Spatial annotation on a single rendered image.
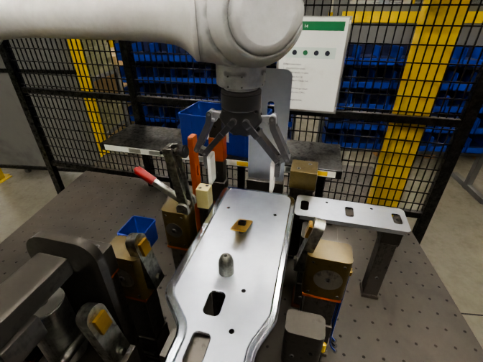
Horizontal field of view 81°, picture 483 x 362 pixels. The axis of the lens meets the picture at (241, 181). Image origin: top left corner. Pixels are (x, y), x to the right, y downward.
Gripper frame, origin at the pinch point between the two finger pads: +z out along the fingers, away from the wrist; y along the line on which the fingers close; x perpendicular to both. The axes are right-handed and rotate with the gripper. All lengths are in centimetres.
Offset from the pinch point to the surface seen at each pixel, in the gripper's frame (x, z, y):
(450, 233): 146, 116, 127
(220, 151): 28.3, 7.9, -14.5
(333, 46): 54, -22, 17
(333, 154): 44, 12, 22
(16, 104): 132, 37, -231
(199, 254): -9.7, 14.8, -7.4
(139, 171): -0.7, 0.6, -24.9
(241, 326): -23.7, 14.8, 6.1
